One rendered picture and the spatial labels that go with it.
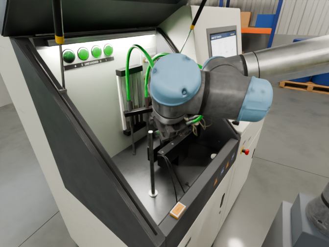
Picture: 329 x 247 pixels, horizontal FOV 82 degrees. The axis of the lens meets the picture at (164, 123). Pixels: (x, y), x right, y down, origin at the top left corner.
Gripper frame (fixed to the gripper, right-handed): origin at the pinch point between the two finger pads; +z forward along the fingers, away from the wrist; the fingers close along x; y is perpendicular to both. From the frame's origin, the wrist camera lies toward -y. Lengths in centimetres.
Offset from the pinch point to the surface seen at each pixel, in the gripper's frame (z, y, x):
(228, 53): 51, -44, 63
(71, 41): -1.7, -38.4, -20.9
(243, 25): 348, -268, 323
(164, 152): 25.7, 6.2, -1.4
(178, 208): 7.8, 26.6, -4.4
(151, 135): 6.9, 0.9, -5.2
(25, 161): 173, -53, -152
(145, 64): 32, -42, 5
